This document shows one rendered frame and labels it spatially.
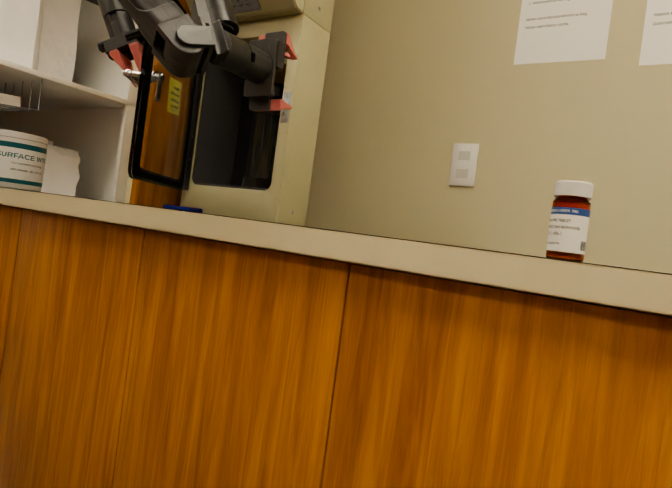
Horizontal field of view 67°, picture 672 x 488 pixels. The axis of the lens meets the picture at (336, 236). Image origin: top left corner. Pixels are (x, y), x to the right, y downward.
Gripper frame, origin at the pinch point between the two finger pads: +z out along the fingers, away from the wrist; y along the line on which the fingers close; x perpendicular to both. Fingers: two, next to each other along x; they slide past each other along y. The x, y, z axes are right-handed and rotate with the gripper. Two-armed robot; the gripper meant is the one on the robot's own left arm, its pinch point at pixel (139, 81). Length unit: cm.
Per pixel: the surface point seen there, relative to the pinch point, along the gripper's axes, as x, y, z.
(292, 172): -9.9, -23.7, 27.6
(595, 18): -16, -103, 16
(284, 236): 32, -22, 44
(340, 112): -51, -41, 7
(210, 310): 21, -5, 51
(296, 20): -6.4, -36.1, -3.8
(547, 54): -21, -92, 19
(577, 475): 49, -45, 81
